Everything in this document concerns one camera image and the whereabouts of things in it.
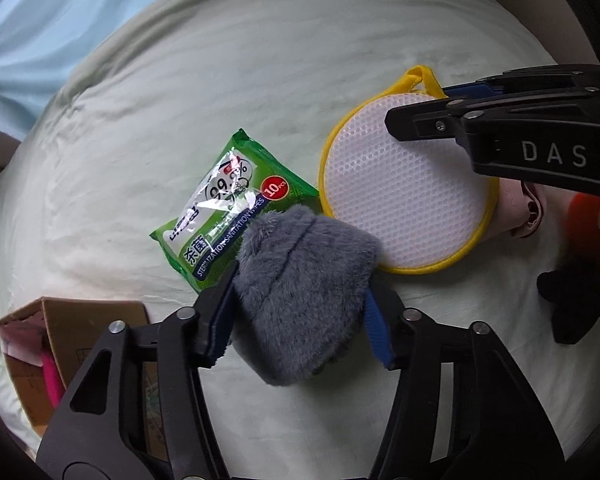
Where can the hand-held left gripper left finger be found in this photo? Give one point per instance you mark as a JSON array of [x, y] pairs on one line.
[[219, 317]]

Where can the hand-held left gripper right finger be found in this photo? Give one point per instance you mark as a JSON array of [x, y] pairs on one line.
[[377, 327]]

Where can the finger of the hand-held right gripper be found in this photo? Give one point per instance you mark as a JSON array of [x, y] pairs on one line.
[[472, 91], [420, 122]]

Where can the round white yellow-rimmed sponge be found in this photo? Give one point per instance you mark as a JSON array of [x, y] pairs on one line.
[[405, 200]]

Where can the grey fuzzy cloth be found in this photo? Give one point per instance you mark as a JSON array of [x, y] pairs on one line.
[[305, 290]]

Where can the green wet wipes packet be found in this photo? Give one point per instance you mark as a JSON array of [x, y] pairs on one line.
[[215, 210]]

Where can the brown cardboard box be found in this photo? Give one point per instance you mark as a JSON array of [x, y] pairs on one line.
[[75, 330]]

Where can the pink item in box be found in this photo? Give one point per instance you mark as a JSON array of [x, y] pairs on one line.
[[50, 375]]

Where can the pale green bed sheet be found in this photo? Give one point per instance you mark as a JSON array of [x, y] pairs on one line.
[[190, 85]]

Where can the light blue blanket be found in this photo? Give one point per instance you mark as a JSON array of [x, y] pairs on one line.
[[45, 15]]

